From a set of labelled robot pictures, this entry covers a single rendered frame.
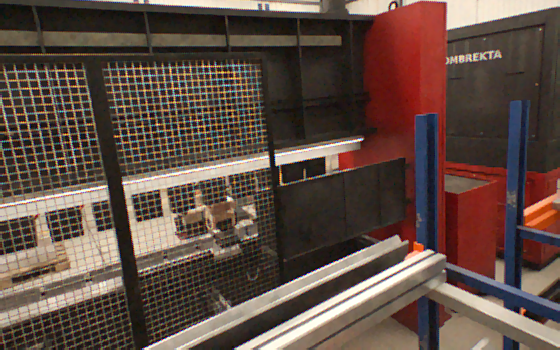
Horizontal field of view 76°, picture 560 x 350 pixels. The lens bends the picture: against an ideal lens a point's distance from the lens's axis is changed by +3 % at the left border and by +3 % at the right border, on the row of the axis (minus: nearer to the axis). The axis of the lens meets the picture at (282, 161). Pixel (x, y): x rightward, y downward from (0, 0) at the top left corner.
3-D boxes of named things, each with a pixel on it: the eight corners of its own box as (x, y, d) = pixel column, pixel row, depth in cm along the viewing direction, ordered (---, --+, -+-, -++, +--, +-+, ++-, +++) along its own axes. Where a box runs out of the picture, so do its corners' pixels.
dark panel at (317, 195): (404, 218, 247) (403, 156, 239) (406, 219, 246) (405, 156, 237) (260, 269, 192) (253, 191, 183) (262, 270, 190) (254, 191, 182)
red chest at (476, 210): (440, 271, 345) (440, 171, 326) (494, 295, 303) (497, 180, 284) (404, 289, 321) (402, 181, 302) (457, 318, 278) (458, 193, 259)
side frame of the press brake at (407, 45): (364, 278, 343) (354, 28, 299) (445, 325, 271) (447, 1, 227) (344, 287, 331) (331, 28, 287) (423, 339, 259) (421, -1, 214)
